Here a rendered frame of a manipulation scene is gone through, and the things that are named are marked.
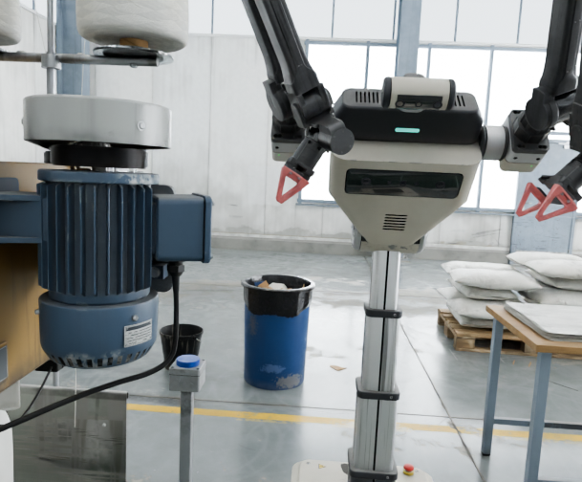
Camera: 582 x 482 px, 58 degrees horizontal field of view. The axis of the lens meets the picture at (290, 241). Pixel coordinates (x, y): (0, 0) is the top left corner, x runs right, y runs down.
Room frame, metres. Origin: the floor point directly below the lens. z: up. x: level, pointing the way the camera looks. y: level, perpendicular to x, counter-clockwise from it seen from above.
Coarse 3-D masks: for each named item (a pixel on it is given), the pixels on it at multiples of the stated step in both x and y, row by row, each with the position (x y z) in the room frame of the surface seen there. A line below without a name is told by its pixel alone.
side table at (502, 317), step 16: (496, 320) 2.44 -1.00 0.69; (512, 320) 2.22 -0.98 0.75; (496, 336) 2.44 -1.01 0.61; (528, 336) 2.00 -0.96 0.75; (496, 352) 2.44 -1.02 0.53; (544, 352) 1.89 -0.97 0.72; (560, 352) 1.89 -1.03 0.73; (576, 352) 1.89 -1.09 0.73; (496, 368) 2.44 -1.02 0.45; (544, 368) 1.92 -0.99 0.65; (496, 384) 2.44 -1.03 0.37; (544, 384) 1.92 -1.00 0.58; (544, 400) 1.92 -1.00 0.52; (544, 416) 1.92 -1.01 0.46; (528, 432) 1.96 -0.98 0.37; (528, 448) 1.94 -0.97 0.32; (528, 464) 1.93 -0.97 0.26; (528, 480) 1.92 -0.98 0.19; (544, 480) 1.92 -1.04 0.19; (560, 480) 1.93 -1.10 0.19; (576, 480) 1.93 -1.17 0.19
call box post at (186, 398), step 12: (192, 396) 1.30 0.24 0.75; (192, 408) 1.30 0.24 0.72; (180, 420) 1.29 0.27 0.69; (192, 420) 1.30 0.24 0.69; (180, 432) 1.29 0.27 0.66; (192, 432) 1.31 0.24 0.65; (180, 444) 1.29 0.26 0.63; (192, 444) 1.31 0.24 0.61; (180, 456) 1.29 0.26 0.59; (192, 456) 1.31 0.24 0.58; (180, 468) 1.29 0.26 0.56; (180, 480) 1.29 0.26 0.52
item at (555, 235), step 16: (560, 144) 8.72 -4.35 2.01; (544, 160) 8.73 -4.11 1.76; (560, 160) 8.72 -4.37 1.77; (528, 176) 8.74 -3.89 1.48; (560, 208) 8.71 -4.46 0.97; (512, 224) 8.79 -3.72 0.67; (528, 224) 8.74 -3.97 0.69; (544, 224) 8.73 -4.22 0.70; (560, 224) 8.71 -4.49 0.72; (512, 240) 8.74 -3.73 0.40; (528, 240) 8.74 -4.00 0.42; (544, 240) 8.73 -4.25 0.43; (560, 240) 8.71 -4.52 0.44
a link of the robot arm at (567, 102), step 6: (558, 96) 1.19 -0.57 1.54; (564, 96) 1.19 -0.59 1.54; (570, 96) 1.19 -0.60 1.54; (558, 102) 1.18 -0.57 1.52; (564, 102) 1.18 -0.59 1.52; (570, 102) 1.18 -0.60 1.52; (558, 108) 1.18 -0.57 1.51; (564, 108) 1.18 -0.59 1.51; (570, 108) 1.18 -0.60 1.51; (564, 114) 1.18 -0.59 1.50; (558, 120) 1.19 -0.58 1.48; (564, 120) 1.20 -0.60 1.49
